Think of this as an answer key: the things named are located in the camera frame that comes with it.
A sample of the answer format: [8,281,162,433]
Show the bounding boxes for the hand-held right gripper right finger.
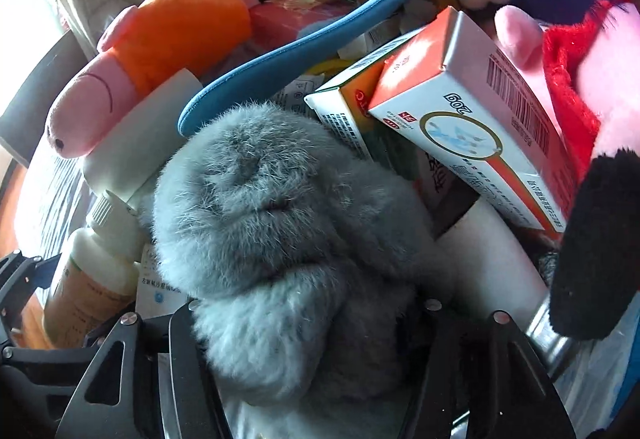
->
[400,299,563,439]

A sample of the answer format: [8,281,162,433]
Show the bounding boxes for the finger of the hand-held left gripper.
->
[0,251,63,335]

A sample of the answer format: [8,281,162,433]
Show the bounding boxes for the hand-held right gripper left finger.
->
[55,301,236,439]

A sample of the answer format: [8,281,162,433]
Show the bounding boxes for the grey furry plush toy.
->
[137,101,451,407]

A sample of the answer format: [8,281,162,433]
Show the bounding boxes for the white bottle orange label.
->
[42,191,146,350]

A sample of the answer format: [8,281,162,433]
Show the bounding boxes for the white blue medicine box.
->
[137,244,196,320]

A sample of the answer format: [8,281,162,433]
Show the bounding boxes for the white lint roller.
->
[435,196,581,380]

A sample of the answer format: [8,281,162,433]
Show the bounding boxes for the white paper roll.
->
[82,69,203,214]

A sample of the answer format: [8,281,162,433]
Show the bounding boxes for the pink pig plush orange dress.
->
[46,0,252,157]

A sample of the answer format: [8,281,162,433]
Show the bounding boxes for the orange green medicine box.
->
[304,26,436,180]

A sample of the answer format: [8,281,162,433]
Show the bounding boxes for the red white medicine box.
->
[367,6,583,235]

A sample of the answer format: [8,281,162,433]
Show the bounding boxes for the pink pig plush red dress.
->
[494,0,640,340]

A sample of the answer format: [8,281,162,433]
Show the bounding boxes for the pink packet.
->
[247,0,361,50]

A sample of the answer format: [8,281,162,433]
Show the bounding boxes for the blue long-handled brush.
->
[177,0,616,137]

